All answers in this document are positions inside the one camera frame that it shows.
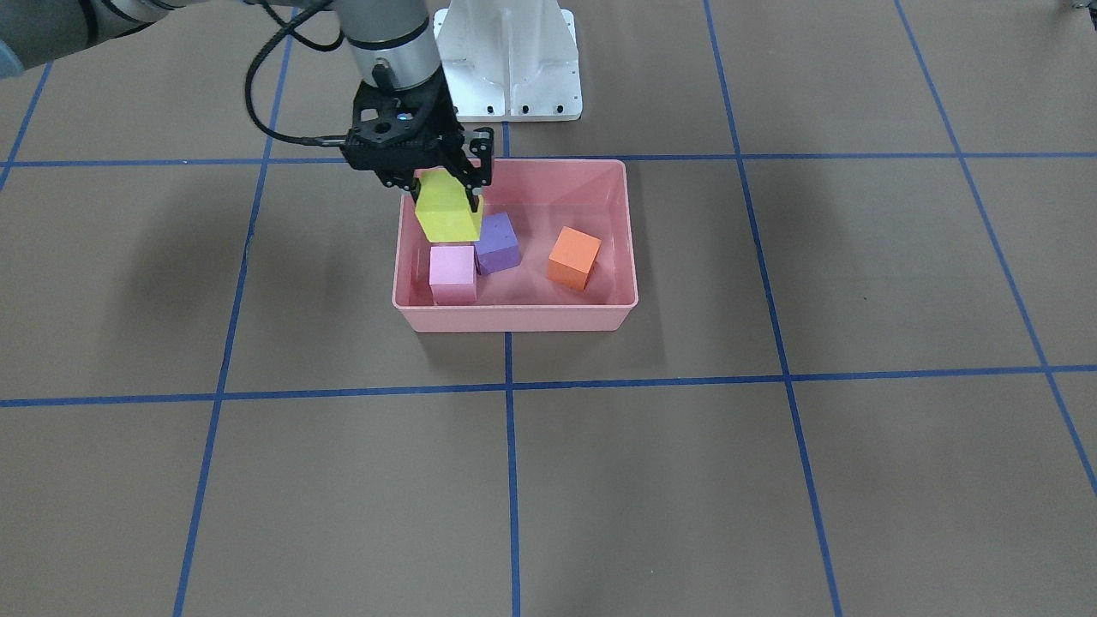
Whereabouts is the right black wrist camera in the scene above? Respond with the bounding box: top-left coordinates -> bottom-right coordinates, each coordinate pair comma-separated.
463,126 -> 496,190

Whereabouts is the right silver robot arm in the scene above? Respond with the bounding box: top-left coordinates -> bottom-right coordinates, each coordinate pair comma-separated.
3,1 -> 494,213

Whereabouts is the yellow foam cube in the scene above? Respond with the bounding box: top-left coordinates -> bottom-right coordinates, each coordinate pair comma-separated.
414,169 -> 485,243

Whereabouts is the purple foam cube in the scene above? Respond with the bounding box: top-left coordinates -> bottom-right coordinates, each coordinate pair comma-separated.
474,213 -> 521,276

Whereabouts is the orange foam cube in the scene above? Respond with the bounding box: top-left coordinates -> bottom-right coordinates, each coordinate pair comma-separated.
546,226 -> 601,291

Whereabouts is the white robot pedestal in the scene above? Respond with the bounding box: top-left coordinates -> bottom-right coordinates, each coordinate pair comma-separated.
434,1 -> 584,123

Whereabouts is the pink plastic bin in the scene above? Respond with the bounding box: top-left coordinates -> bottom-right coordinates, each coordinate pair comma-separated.
392,158 -> 638,332

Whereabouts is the pink foam cube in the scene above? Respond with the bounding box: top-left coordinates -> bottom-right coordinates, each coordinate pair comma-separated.
429,244 -> 478,305

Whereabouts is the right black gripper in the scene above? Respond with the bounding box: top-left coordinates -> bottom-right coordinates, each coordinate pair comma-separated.
339,72 -> 483,214

